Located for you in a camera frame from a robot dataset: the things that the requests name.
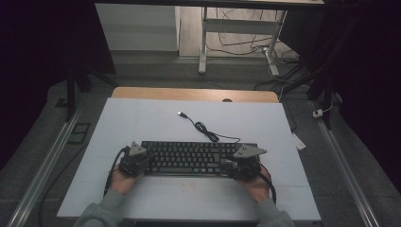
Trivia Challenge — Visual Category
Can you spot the small white box with cable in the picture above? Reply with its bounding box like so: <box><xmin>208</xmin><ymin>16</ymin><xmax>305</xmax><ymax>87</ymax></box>
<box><xmin>312</xmin><ymin>102</ymin><xmax>335</xmax><ymax>119</ymax></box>

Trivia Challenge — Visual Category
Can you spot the white paper tag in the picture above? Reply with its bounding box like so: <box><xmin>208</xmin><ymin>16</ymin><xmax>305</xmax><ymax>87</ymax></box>
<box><xmin>291</xmin><ymin>132</ymin><xmax>307</xmax><ymax>151</ymax></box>

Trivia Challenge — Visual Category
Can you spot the black keyboard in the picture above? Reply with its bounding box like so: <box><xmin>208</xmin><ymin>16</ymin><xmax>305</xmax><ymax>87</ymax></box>
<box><xmin>140</xmin><ymin>140</ymin><xmax>263</xmax><ymax>178</ymax></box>

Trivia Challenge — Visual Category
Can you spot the person's left hand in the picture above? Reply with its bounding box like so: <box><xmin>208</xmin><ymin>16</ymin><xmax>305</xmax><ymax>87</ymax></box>
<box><xmin>108</xmin><ymin>165</ymin><xmax>141</xmax><ymax>195</ymax></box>

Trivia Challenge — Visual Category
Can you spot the white board mat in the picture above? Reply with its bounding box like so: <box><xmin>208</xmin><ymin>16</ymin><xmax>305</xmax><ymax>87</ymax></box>
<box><xmin>56</xmin><ymin>97</ymin><xmax>322</xmax><ymax>221</ymax></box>

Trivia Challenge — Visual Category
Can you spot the white-legged desk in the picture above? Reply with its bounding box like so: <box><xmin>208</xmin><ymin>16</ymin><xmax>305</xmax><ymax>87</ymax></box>
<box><xmin>94</xmin><ymin>0</ymin><xmax>325</xmax><ymax>77</ymax></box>

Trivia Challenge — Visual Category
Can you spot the person's right hand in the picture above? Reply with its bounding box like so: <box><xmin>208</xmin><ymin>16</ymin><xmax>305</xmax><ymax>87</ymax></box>
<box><xmin>237</xmin><ymin>168</ymin><xmax>270</xmax><ymax>203</ymax></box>

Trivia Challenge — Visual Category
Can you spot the thin black floor cable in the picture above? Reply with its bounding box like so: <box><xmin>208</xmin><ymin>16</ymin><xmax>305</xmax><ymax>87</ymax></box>
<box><xmin>38</xmin><ymin>143</ymin><xmax>91</xmax><ymax>227</ymax></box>

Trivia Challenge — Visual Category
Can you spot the white cabinet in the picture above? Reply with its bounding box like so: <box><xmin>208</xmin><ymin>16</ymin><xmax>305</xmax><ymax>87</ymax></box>
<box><xmin>94</xmin><ymin>3</ymin><xmax>181</xmax><ymax>52</ymax></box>

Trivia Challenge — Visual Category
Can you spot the hand-held gripper black cable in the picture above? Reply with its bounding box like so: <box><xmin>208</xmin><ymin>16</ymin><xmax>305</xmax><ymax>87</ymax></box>
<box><xmin>103</xmin><ymin>146</ymin><xmax>131</xmax><ymax>197</ymax></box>
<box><xmin>258</xmin><ymin>163</ymin><xmax>278</xmax><ymax>205</ymax></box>

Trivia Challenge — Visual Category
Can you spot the right hand-held gripper black cable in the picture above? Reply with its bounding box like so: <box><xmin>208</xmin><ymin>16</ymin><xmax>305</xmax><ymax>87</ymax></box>
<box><xmin>258</xmin><ymin>163</ymin><xmax>278</xmax><ymax>205</ymax></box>

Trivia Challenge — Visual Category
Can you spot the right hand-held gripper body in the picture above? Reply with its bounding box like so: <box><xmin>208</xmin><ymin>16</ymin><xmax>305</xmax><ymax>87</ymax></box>
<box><xmin>233</xmin><ymin>144</ymin><xmax>268</xmax><ymax>182</ymax></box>

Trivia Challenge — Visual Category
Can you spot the dark curtain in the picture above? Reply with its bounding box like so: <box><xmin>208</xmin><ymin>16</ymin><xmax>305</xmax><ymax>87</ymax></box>
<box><xmin>0</xmin><ymin>0</ymin><xmax>116</xmax><ymax>173</ymax></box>
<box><xmin>278</xmin><ymin>0</ymin><xmax>401</xmax><ymax>190</ymax></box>

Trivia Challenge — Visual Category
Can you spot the black stand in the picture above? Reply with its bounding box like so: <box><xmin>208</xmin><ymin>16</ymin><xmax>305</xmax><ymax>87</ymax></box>
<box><xmin>283</xmin><ymin>62</ymin><xmax>336</xmax><ymax>131</ymax></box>
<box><xmin>64</xmin><ymin>64</ymin><xmax>117</xmax><ymax>122</ymax></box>

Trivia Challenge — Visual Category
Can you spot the tangle of thin cables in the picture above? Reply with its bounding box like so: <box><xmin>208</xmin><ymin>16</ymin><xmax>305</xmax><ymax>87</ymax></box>
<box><xmin>206</xmin><ymin>8</ymin><xmax>301</xmax><ymax>64</ymax></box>

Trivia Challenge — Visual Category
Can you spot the aluminium rail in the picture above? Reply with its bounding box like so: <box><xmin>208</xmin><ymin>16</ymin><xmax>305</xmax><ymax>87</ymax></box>
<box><xmin>6</xmin><ymin>94</ymin><xmax>88</xmax><ymax>227</ymax></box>
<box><xmin>310</xmin><ymin>100</ymin><xmax>381</xmax><ymax>227</ymax></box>

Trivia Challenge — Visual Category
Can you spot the left hand-held gripper black cable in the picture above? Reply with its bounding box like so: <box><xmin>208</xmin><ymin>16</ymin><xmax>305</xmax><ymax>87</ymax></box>
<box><xmin>103</xmin><ymin>146</ymin><xmax>131</xmax><ymax>197</ymax></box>

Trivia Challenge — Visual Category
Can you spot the black keyboard cable with plug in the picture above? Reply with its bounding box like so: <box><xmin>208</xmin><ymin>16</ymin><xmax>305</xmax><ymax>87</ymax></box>
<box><xmin>177</xmin><ymin>111</ymin><xmax>241</xmax><ymax>144</ymax></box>

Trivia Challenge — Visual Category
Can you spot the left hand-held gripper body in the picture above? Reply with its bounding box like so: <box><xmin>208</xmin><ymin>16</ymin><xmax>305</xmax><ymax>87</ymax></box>
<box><xmin>118</xmin><ymin>141</ymin><xmax>148</xmax><ymax>178</ymax></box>

